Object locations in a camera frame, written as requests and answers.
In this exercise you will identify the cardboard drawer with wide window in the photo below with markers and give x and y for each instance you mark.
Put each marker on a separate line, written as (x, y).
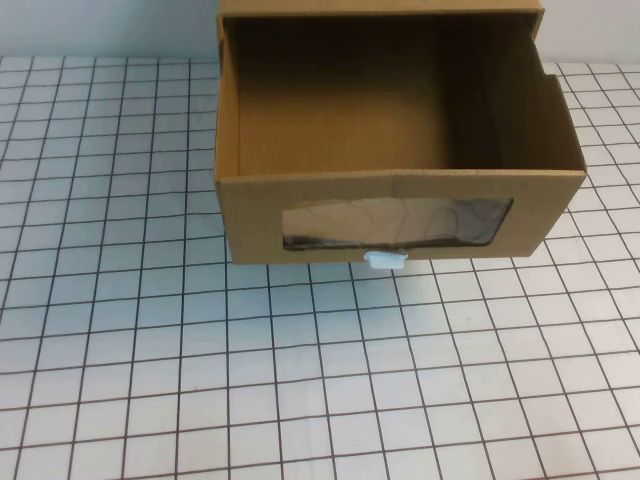
(400, 192)

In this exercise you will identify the brown cardboard drawer cabinet shell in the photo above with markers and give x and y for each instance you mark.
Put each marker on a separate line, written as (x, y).
(380, 6)

